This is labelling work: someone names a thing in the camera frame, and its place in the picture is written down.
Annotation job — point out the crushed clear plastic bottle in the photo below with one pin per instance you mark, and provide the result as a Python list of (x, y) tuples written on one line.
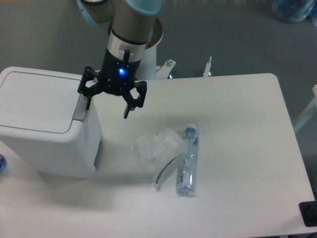
[(186, 172)]

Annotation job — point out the crumpled clear plastic bag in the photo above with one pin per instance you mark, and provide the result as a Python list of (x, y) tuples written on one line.
[(156, 150)]

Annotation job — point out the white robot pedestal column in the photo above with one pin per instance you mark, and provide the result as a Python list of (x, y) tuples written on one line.
[(148, 66)]

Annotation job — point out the white pedestal base frame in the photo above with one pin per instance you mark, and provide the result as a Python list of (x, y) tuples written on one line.
[(165, 71)]

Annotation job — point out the blue bottle at left edge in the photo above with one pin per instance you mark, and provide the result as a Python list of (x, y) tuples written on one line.
[(3, 163)]

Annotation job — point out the blue plastic bag on floor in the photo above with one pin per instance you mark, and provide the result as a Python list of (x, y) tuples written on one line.
[(292, 11)]

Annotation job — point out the white frame at right edge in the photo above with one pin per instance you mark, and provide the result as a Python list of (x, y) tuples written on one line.
[(307, 113)]

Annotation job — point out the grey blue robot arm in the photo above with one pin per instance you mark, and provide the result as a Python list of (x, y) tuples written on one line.
[(131, 24)]

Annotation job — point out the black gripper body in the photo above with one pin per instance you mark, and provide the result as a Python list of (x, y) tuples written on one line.
[(118, 75)]

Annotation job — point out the white push-lid trash can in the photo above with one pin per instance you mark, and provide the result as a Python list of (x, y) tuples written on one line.
[(47, 123)]

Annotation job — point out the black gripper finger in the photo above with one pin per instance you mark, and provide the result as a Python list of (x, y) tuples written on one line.
[(132, 103), (91, 84)]

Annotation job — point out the black device at table corner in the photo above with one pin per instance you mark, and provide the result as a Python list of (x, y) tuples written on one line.
[(309, 213)]

